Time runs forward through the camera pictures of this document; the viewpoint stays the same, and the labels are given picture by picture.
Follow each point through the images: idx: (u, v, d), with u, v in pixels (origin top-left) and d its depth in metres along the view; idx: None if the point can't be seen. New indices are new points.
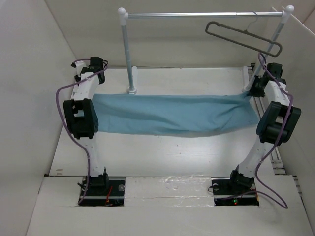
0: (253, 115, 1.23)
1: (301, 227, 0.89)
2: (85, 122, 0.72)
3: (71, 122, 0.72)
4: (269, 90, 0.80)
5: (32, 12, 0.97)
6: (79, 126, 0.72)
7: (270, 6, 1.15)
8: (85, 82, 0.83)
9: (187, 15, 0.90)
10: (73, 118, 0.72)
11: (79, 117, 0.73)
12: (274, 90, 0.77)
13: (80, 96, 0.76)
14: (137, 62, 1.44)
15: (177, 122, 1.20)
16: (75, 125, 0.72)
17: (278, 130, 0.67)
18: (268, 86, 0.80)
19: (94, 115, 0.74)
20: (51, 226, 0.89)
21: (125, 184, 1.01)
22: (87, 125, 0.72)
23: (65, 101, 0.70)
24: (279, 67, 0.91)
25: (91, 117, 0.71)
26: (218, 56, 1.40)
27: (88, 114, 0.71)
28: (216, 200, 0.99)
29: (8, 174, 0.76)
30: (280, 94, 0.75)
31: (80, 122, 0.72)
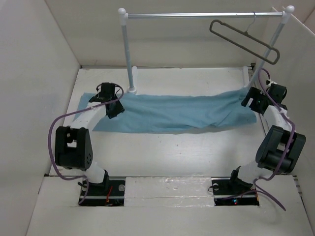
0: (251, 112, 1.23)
1: (301, 227, 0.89)
2: (77, 155, 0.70)
3: (60, 151, 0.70)
4: (269, 114, 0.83)
5: (32, 13, 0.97)
6: (68, 158, 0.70)
7: (270, 6, 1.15)
8: (89, 111, 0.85)
9: (187, 14, 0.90)
10: (63, 148, 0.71)
11: (71, 148, 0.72)
12: (276, 115, 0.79)
13: (78, 125, 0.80)
14: (137, 62, 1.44)
15: (177, 123, 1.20)
16: (66, 156, 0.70)
17: (280, 157, 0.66)
18: (268, 109, 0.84)
19: (87, 149, 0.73)
20: (51, 227, 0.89)
21: (125, 184, 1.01)
22: (78, 159, 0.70)
23: (60, 127, 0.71)
24: (281, 89, 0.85)
25: (83, 150, 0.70)
26: (219, 56, 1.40)
27: (81, 145, 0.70)
28: (216, 200, 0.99)
29: (8, 174, 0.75)
30: (282, 120, 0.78)
31: (71, 153, 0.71)
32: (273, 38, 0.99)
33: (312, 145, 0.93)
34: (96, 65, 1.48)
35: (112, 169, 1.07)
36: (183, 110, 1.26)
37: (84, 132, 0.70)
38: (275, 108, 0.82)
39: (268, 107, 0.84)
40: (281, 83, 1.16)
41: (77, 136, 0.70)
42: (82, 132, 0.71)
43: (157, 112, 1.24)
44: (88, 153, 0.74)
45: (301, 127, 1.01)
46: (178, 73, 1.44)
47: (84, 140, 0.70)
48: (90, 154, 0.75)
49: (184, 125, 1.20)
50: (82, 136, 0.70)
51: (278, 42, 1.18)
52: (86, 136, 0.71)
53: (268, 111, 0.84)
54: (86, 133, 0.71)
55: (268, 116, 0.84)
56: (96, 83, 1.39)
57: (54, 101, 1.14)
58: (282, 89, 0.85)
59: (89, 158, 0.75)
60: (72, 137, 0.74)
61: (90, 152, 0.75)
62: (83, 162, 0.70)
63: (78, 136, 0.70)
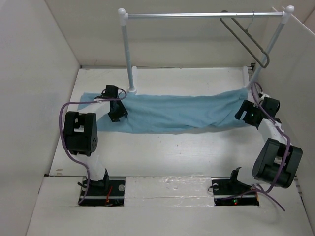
0: None
1: (301, 227, 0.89)
2: (84, 136, 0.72)
3: (68, 133, 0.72)
4: (264, 128, 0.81)
5: (32, 13, 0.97)
6: (76, 139, 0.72)
7: (270, 6, 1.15)
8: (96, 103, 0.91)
9: (187, 15, 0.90)
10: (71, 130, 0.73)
11: (78, 132, 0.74)
12: (271, 129, 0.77)
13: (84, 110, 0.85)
14: (137, 62, 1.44)
15: (177, 123, 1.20)
16: (73, 137, 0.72)
17: (276, 170, 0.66)
18: (263, 123, 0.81)
19: (94, 132, 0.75)
20: (51, 227, 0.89)
21: (125, 185, 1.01)
22: (85, 139, 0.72)
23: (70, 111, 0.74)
24: (274, 103, 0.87)
25: (91, 132, 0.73)
26: (219, 56, 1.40)
27: (89, 127, 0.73)
28: (216, 200, 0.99)
29: (8, 175, 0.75)
30: (277, 133, 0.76)
31: (78, 135, 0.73)
32: (272, 38, 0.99)
33: (312, 145, 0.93)
34: (96, 65, 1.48)
35: (113, 169, 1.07)
36: (184, 110, 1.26)
37: (92, 115, 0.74)
38: (270, 122, 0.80)
39: (263, 121, 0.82)
40: (281, 83, 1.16)
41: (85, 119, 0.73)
42: (91, 114, 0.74)
43: (157, 112, 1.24)
44: (94, 138, 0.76)
45: (301, 127, 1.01)
46: (178, 73, 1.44)
47: (92, 122, 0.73)
48: (96, 140, 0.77)
49: (184, 125, 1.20)
50: (90, 118, 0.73)
51: (278, 42, 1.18)
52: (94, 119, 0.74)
53: (263, 125, 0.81)
54: (94, 116, 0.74)
55: (264, 129, 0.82)
56: (96, 83, 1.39)
57: (54, 102, 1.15)
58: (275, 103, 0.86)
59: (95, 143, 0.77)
60: (79, 124, 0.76)
61: (96, 138, 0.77)
62: (89, 143, 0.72)
63: (86, 118, 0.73)
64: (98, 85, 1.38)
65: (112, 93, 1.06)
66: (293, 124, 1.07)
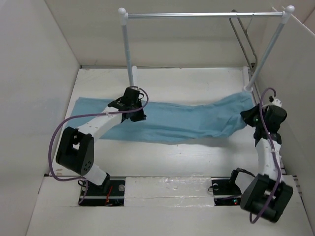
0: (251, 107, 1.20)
1: (301, 227, 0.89)
2: (77, 158, 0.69)
3: (62, 151, 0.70)
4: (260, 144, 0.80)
5: (32, 13, 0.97)
6: (69, 158, 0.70)
7: (270, 6, 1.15)
8: (104, 116, 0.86)
9: (187, 15, 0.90)
10: (66, 148, 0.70)
11: (73, 151, 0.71)
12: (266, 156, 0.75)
13: (87, 130, 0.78)
14: (137, 62, 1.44)
15: (176, 133, 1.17)
16: (66, 158, 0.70)
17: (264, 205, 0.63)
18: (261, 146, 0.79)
19: (88, 156, 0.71)
20: (51, 227, 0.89)
21: (125, 184, 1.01)
22: (76, 162, 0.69)
23: (69, 127, 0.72)
24: (281, 115, 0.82)
25: (84, 158, 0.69)
26: (219, 56, 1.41)
27: (83, 150, 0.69)
28: (216, 200, 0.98)
29: (8, 175, 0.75)
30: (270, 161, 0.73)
31: (71, 156, 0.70)
32: (273, 38, 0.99)
33: (312, 145, 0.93)
34: (96, 65, 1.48)
35: (113, 169, 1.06)
36: (180, 119, 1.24)
37: (89, 139, 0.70)
38: (268, 145, 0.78)
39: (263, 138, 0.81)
40: (281, 83, 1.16)
41: (82, 141, 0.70)
42: (88, 137, 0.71)
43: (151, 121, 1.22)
44: (88, 161, 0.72)
45: (301, 127, 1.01)
46: (178, 73, 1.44)
47: (86, 147, 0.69)
48: (90, 162, 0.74)
49: (181, 135, 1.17)
50: (86, 142, 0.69)
51: (278, 42, 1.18)
52: (89, 145, 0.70)
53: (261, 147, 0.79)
54: (89, 141, 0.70)
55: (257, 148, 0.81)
56: (96, 83, 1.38)
57: (54, 101, 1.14)
58: (280, 117, 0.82)
59: (88, 165, 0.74)
60: (78, 140, 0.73)
61: (90, 160, 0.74)
62: (79, 167, 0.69)
63: (83, 139, 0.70)
64: (98, 84, 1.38)
65: (130, 98, 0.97)
66: (293, 124, 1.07)
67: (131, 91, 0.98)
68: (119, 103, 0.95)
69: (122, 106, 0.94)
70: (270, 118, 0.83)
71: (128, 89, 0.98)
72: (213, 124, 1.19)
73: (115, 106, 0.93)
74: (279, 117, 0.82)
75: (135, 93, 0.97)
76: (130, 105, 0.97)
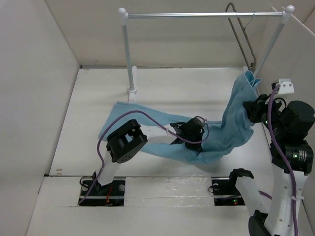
0: (250, 90, 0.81)
1: (301, 227, 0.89)
2: (122, 148, 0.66)
3: (116, 133, 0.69)
4: (278, 175, 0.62)
5: (32, 13, 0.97)
6: (116, 143, 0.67)
7: (270, 6, 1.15)
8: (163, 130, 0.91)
9: (187, 15, 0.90)
10: (121, 133, 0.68)
11: (124, 140, 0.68)
12: (283, 205, 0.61)
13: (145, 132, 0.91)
14: (137, 62, 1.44)
15: (206, 154, 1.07)
16: (114, 140, 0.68)
17: None
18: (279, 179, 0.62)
19: (131, 152, 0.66)
20: (51, 227, 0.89)
21: (125, 184, 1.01)
22: (119, 150, 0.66)
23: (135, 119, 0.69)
24: (305, 124, 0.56)
25: (127, 151, 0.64)
26: (219, 56, 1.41)
27: (132, 144, 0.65)
28: (216, 200, 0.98)
29: (8, 175, 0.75)
30: (287, 211, 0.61)
31: (118, 143, 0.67)
32: (272, 38, 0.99)
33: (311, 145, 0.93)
34: (96, 65, 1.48)
35: None
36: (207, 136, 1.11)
37: (142, 141, 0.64)
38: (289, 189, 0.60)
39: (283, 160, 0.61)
40: None
41: (138, 137, 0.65)
42: (143, 139, 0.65)
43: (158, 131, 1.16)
44: (129, 157, 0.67)
45: None
46: (178, 73, 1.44)
47: (135, 145, 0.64)
48: (130, 159, 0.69)
49: (213, 156, 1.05)
50: (139, 141, 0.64)
51: (278, 42, 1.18)
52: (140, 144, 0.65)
53: (278, 178, 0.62)
54: (141, 142, 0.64)
55: (275, 175, 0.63)
56: (96, 83, 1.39)
57: (54, 101, 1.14)
58: (308, 124, 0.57)
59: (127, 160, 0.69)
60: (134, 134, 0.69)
61: (132, 157, 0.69)
62: (117, 156, 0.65)
63: (140, 136, 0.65)
64: (98, 85, 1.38)
65: (191, 128, 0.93)
66: None
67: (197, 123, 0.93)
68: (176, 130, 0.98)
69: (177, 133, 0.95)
70: (291, 126, 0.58)
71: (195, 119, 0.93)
72: (231, 132, 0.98)
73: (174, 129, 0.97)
74: (306, 124, 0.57)
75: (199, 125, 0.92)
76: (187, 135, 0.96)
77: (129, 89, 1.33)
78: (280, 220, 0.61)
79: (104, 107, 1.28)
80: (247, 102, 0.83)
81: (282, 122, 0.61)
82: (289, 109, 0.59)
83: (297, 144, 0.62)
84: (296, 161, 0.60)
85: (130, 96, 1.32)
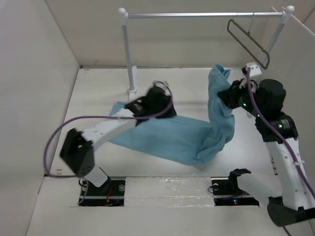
0: (218, 82, 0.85)
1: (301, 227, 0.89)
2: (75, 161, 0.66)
3: (64, 150, 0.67)
4: (275, 149, 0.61)
5: (32, 13, 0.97)
6: (70, 158, 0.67)
7: (270, 6, 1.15)
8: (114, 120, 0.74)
9: (187, 15, 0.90)
10: (68, 148, 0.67)
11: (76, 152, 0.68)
12: (292, 173, 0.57)
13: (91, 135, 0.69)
14: (137, 62, 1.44)
15: (204, 153, 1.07)
16: (66, 157, 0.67)
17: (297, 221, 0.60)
18: (277, 152, 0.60)
19: (87, 161, 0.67)
20: (51, 227, 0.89)
21: (125, 185, 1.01)
22: (76, 163, 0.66)
23: (72, 129, 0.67)
24: (280, 95, 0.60)
25: (82, 162, 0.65)
26: (219, 56, 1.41)
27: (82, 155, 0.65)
28: (216, 200, 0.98)
29: (8, 175, 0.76)
30: (298, 179, 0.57)
31: (72, 156, 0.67)
32: (272, 38, 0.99)
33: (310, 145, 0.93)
34: (96, 65, 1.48)
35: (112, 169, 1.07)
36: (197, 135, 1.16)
37: (89, 148, 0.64)
38: (290, 155, 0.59)
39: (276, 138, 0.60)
40: (281, 83, 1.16)
41: (82, 146, 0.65)
42: (90, 145, 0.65)
43: (145, 131, 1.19)
44: (87, 165, 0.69)
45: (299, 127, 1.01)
46: (178, 72, 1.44)
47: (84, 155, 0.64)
48: (91, 165, 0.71)
49: (209, 152, 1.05)
50: (86, 149, 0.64)
51: (278, 42, 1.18)
52: (88, 153, 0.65)
53: (276, 151, 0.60)
54: (90, 149, 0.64)
55: (272, 152, 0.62)
56: (96, 83, 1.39)
57: (54, 101, 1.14)
58: (281, 96, 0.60)
59: (89, 167, 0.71)
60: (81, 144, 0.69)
61: (91, 162, 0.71)
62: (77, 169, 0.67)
63: (82, 146, 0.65)
64: (98, 84, 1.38)
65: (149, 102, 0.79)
66: None
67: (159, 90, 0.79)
68: (137, 107, 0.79)
69: (139, 111, 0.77)
70: (268, 102, 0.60)
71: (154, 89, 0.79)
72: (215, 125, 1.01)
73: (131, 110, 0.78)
74: (279, 97, 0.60)
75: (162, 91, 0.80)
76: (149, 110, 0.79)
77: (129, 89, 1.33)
78: (295, 190, 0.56)
79: (104, 107, 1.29)
80: (221, 91, 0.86)
81: (259, 102, 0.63)
82: (262, 88, 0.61)
83: (277, 116, 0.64)
84: (283, 131, 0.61)
85: (130, 96, 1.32)
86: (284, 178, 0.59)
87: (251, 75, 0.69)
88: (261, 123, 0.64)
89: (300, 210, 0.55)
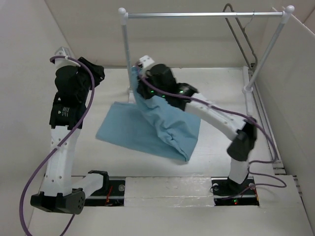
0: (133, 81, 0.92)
1: (301, 227, 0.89)
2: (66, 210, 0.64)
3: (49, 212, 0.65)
4: (193, 108, 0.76)
5: (32, 13, 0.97)
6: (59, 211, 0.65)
7: (270, 6, 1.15)
8: (57, 153, 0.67)
9: (187, 15, 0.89)
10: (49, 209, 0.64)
11: None
12: (213, 114, 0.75)
13: (53, 185, 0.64)
14: (137, 62, 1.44)
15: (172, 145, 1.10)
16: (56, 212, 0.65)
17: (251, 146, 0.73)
18: (196, 109, 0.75)
19: (74, 202, 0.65)
20: (51, 227, 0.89)
21: (125, 185, 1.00)
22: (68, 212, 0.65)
23: (32, 197, 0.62)
24: (167, 71, 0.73)
25: (70, 209, 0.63)
26: (218, 56, 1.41)
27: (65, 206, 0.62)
28: (216, 200, 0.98)
29: (8, 175, 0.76)
30: (216, 113, 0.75)
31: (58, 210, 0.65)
32: (273, 38, 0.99)
33: (310, 144, 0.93)
34: None
35: (113, 169, 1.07)
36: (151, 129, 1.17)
37: (64, 202, 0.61)
38: (201, 103, 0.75)
39: (184, 100, 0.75)
40: (281, 83, 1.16)
41: (57, 205, 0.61)
42: (63, 198, 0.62)
43: (137, 135, 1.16)
44: (78, 200, 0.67)
45: (299, 127, 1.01)
46: (178, 73, 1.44)
47: (66, 207, 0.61)
48: (80, 196, 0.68)
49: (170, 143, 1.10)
50: (63, 204, 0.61)
51: (278, 41, 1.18)
52: (67, 202, 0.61)
53: (195, 110, 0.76)
54: (66, 201, 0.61)
55: (193, 111, 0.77)
56: None
57: None
58: (169, 73, 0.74)
59: (81, 199, 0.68)
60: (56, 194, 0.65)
61: (79, 194, 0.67)
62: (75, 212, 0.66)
63: (57, 206, 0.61)
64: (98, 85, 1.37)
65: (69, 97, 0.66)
66: (292, 124, 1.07)
67: (64, 77, 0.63)
68: (63, 114, 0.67)
69: (68, 118, 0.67)
70: (164, 81, 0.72)
71: (57, 81, 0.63)
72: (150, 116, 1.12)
73: (60, 122, 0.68)
74: (167, 72, 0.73)
75: (68, 75, 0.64)
76: (78, 104, 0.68)
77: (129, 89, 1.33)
78: (225, 123, 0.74)
79: (104, 107, 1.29)
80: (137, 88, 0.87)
81: (158, 86, 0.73)
82: (155, 73, 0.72)
83: (176, 89, 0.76)
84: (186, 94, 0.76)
85: (130, 96, 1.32)
86: (215, 121, 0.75)
87: (145, 66, 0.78)
88: (169, 98, 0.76)
89: (238, 132, 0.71)
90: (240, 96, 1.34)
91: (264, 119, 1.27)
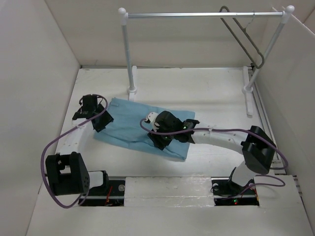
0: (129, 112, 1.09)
1: (301, 226, 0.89)
2: (73, 179, 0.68)
3: (55, 181, 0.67)
4: (201, 137, 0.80)
5: (32, 13, 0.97)
6: (65, 183, 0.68)
7: (270, 6, 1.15)
8: (76, 130, 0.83)
9: (187, 15, 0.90)
10: (57, 175, 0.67)
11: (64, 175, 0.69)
12: (218, 135, 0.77)
13: (69, 150, 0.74)
14: (137, 62, 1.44)
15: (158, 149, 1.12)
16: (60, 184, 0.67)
17: (267, 155, 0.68)
18: (201, 138, 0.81)
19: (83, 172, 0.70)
20: (51, 227, 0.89)
21: (125, 184, 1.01)
22: (74, 182, 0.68)
23: (50, 156, 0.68)
24: (165, 115, 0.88)
25: (78, 174, 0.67)
26: (218, 56, 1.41)
27: (75, 169, 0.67)
28: (216, 200, 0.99)
29: (7, 174, 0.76)
30: (218, 133, 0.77)
31: (66, 181, 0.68)
32: (273, 38, 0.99)
33: (309, 144, 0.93)
34: (96, 65, 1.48)
35: (113, 168, 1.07)
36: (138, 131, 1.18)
37: (78, 157, 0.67)
38: (203, 130, 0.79)
39: (189, 133, 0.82)
40: (281, 83, 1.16)
41: (70, 162, 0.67)
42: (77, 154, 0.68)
43: (133, 135, 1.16)
44: (85, 177, 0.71)
45: (299, 127, 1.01)
46: (178, 72, 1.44)
47: (78, 166, 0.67)
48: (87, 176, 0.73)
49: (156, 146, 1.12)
50: (75, 160, 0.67)
51: (278, 42, 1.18)
52: (80, 161, 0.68)
53: (201, 138, 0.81)
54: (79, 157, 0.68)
55: (200, 139, 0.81)
56: (96, 83, 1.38)
57: (54, 101, 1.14)
58: (170, 114, 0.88)
59: (87, 180, 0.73)
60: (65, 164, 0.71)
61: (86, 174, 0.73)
62: (80, 185, 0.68)
63: (71, 161, 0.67)
64: (98, 84, 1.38)
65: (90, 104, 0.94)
66: (291, 124, 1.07)
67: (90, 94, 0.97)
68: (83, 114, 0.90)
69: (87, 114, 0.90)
70: (169, 122, 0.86)
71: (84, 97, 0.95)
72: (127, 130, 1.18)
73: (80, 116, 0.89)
74: (168, 116, 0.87)
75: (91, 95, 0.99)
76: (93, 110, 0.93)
77: (129, 89, 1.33)
78: (229, 139, 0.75)
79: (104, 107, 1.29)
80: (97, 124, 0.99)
81: (167, 131, 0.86)
82: (159, 121, 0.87)
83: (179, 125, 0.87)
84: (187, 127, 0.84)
85: (130, 96, 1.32)
86: (222, 142, 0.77)
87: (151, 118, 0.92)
88: (178, 136, 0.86)
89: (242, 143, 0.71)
90: (240, 96, 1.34)
91: (264, 117, 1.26)
